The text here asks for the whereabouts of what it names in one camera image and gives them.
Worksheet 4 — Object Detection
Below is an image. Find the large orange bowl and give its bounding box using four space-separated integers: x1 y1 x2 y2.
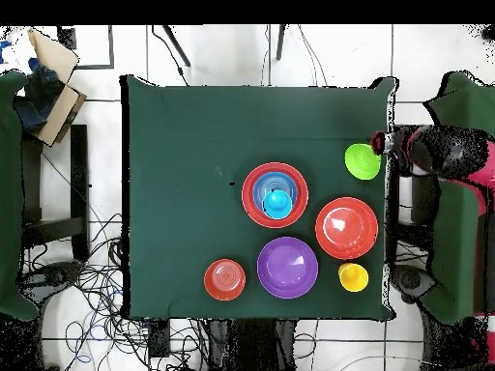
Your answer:
314 197 379 261
241 161 309 229

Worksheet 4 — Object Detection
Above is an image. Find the blue cup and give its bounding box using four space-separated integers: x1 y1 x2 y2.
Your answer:
261 188 294 220

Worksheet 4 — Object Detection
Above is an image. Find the small blue bowl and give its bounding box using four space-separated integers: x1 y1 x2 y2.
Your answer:
251 171 299 217

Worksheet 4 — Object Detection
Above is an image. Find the green bowl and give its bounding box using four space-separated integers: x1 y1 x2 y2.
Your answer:
344 143 383 182

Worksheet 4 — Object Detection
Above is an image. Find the dark green tablecloth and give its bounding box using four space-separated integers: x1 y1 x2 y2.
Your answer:
120 74 399 322

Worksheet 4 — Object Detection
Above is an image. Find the purple bowl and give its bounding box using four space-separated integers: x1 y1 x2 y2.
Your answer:
256 236 319 300

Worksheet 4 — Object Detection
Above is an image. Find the small orange bowl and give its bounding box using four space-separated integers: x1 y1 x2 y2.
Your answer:
203 258 247 301

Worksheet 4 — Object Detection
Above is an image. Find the yellow cup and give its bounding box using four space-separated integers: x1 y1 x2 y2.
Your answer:
338 263 370 294

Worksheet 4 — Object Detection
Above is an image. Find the black box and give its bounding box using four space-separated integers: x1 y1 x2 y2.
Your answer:
148 318 172 359

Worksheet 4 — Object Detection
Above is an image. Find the black tripod leg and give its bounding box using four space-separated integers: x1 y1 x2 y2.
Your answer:
161 24 192 68
275 24 287 62

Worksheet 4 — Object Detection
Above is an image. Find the black stool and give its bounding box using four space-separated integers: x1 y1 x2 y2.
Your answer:
20 124 91 264

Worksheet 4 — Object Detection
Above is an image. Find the black stand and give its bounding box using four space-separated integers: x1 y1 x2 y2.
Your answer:
409 173 440 225

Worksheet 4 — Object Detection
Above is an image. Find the green cloth covered table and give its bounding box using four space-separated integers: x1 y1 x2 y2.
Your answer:
0 71 40 322
421 71 495 326

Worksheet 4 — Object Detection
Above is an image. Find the cardboard box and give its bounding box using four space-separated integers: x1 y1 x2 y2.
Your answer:
15 28 88 148

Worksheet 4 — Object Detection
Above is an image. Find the blue cloth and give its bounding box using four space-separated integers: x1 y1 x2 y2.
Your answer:
13 63 65 132

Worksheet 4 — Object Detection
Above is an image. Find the tangle of black cables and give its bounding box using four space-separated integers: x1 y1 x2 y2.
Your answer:
18 212 212 371

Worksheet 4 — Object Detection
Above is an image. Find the grey pedestal foot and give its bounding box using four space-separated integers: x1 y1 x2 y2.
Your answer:
18 260 84 306
390 264 438 302

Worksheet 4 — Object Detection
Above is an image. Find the dark grey frame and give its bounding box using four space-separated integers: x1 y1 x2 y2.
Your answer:
57 24 116 71

